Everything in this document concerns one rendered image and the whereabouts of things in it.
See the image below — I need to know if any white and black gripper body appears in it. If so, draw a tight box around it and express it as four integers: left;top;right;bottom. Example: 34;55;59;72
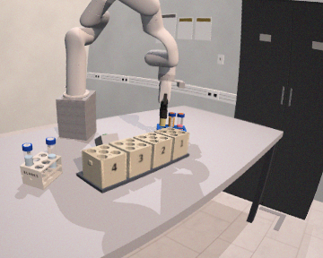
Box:
158;80;171;104

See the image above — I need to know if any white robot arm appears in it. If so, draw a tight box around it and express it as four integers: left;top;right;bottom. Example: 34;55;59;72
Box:
64;0;185;99

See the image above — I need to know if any beige tube rack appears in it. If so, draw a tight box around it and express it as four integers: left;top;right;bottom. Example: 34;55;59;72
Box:
20;152;63;190

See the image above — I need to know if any beige bucket adapter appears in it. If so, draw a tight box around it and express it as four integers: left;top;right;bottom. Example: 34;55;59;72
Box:
82;144;127;189
109;137;152;178
154;127;189;160
133;132;173;168

